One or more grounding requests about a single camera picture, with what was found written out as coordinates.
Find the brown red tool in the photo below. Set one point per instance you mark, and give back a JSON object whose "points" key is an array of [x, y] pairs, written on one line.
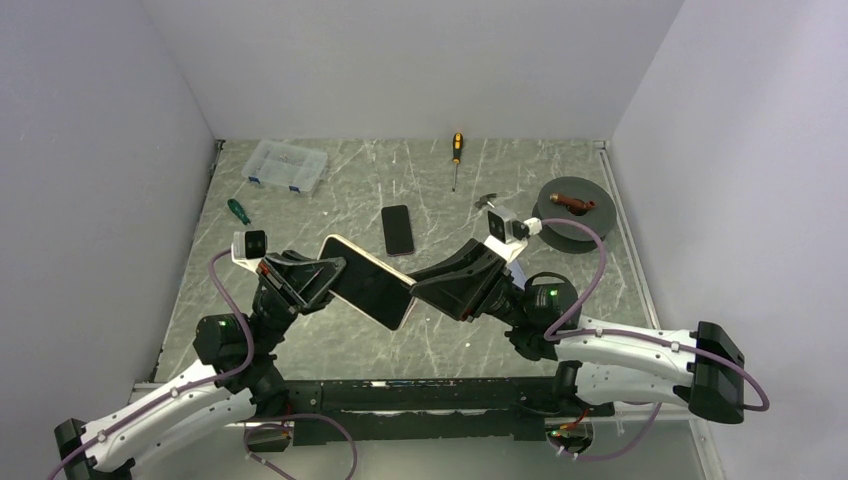
{"points": [[575, 206]]}

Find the black base frame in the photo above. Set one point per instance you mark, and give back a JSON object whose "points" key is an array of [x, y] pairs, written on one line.
{"points": [[324, 411]]}

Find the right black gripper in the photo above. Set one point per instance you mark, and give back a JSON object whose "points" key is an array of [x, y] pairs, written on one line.
{"points": [[469, 283]]}

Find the purple phone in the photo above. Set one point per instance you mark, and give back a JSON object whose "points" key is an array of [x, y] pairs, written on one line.
{"points": [[397, 230]]}

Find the clear plastic screw box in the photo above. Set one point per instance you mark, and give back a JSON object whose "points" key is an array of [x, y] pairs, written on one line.
{"points": [[285, 166]]}

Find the small black handled hammer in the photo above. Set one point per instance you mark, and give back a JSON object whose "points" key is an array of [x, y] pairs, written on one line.
{"points": [[486, 201]]}

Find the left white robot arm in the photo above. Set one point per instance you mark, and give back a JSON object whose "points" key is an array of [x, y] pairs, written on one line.
{"points": [[233, 379]]}

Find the orange black screwdriver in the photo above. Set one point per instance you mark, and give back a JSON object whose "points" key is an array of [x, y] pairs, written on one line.
{"points": [[457, 149]]}

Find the green handled screwdriver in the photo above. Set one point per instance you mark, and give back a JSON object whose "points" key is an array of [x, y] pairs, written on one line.
{"points": [[238, 211]]}

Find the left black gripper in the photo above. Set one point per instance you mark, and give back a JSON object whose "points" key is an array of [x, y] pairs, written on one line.
{"points": [[303, 276]]}

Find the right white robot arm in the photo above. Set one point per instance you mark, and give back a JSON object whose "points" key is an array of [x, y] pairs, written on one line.
{"points": [[598, 362]]}

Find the black filament spool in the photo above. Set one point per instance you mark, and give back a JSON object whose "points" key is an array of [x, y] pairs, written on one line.
{"points": [[601, 218]]}

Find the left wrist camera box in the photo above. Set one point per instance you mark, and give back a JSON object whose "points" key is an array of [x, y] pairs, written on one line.
{"points": [[248, 248]]}

